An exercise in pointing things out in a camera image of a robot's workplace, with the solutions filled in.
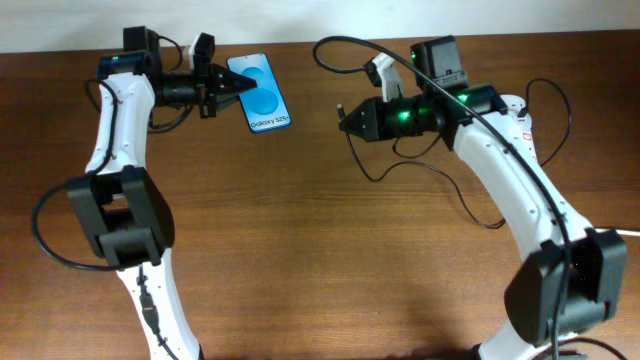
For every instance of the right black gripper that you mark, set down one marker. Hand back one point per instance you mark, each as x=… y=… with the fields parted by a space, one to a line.
x=371 y=120

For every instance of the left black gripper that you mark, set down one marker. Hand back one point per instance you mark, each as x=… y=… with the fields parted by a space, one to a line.
x=214 y=97

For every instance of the blue Galaxy smartphone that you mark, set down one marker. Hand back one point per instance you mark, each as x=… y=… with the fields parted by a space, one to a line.
x=264 y=106

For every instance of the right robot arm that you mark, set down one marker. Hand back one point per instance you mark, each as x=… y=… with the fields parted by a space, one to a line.
x=571 y=273

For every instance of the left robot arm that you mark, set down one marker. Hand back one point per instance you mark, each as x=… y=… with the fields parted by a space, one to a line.
x=122 y=213

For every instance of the white power strip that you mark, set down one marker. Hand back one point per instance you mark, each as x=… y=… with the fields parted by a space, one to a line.
x=521 y=121

